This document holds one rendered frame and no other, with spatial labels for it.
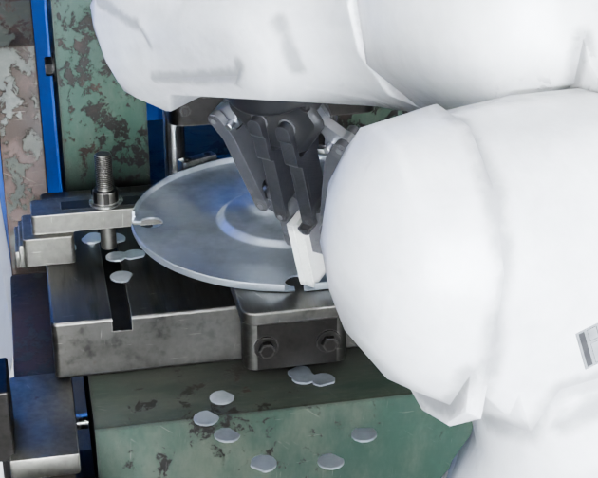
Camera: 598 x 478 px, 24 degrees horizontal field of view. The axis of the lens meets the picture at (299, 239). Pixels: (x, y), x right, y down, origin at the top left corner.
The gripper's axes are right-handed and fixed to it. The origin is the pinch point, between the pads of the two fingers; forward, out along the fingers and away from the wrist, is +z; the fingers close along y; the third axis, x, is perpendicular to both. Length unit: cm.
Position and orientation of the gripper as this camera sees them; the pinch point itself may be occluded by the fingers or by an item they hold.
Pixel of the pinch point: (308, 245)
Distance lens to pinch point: 115.7
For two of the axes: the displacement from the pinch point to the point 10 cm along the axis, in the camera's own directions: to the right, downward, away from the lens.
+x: 5.0, -6.4, 5.8
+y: 8.5, 2.4, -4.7
